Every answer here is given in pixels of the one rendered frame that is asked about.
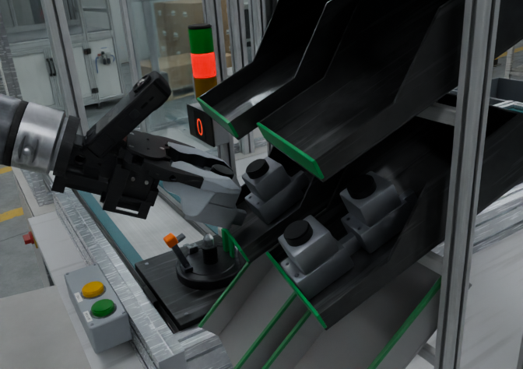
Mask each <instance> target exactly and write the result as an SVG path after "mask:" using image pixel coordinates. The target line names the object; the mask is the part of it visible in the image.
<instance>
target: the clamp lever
mask: <svg viewBox="0 0 523 369"><path fill-rule="evenodd" d="M185 238H186V237H185V235H183V234H182V233H181V234H179V235H178V236H177V237H175V236H174V235H173V234H172V233H169V234H168V235H167V236H166V237H164V238H163V240H164V241H165V243H166V245H167V246H168V247H169V248H172V250H173V251H174V254H175V255H176V256H177V258H178V260H179V261H180V263H181V264H182V265H183V266H184V267H185V268H186V267H188V266H189V265H190V264H189V262H188V260H187V259H186V258H185V256H184V254H183V252H182V251H181V249H180V248H179V246H178V245H177V244H178V243H180V242H181V241H182V240H184V239H185Z"/></svg>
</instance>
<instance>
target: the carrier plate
mask: <svg viewBox="0 0 523 369"><path fill-rule="evenodd" d="M213 240H214V242H216V243H223V239H222V238H221V236H219V235H218V234H217V235H214V236H213ZM188 245H189V244H188ZM188 245H185V246H183V247H180V249H181V251H182V252H183V254H184V253H185V252H186V251H187V246H188ZM177 260H178V258H177V256H176V255H175V254H174V251H173V250H172V251H168V252H165V253H163V254H161V255H157V256H154V257H152V258H148V259H146V260H143V261H140V262H136V263H135V270H136V272H137V273H138V274H139V276H140V277H141V278H142V280H143V282H144V283H145V284H146V285H147V287H148V288H149V289H150V290H151V291H152V293H153V295H154V296H155V297H156V299H157V300H158V302H159V303H160V305H161V306H162V307H163V309H164V310H165V312H166V313H167V314H168V315H169V317H170V318H171V320H172V321H173V323H174V324H175V325H176V326H177V328H178V329H179V330H180V331H181V330H183V329H186V328H188V327H191V326H193V325H195V324H198V323H199V322H200V321H201V320H202V319H203V318H204V317H205V315H206V314H207V313H208V312H209V310H210V309H211V307H212V306H213V305H214V303H216V301H217V300H218V299H219V297H220V296H221V295H222V293H223V292H224V290H225V289H226V288H227V286H226V287H224V288H220V289H216V290H195V289H192V288H189V287H186V286H185V285H183V284H182V283H180V281H179V280H178V278H177V273H176V267H175V265H176V262H177Z"/></svg>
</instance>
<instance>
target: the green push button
mask: <svg viewBox="0 0 523 369"><path fill-rule="evenodd" d="M113 310H114V302H113V301H112V300H109V299H103V300H99V301H97V302H96V303H94V304H93V306H92V307H91V311H92V314H93V315H94V316H97V317H102V316H105V315H108V314H110V313H111V312H112V311H113Z"/></svg>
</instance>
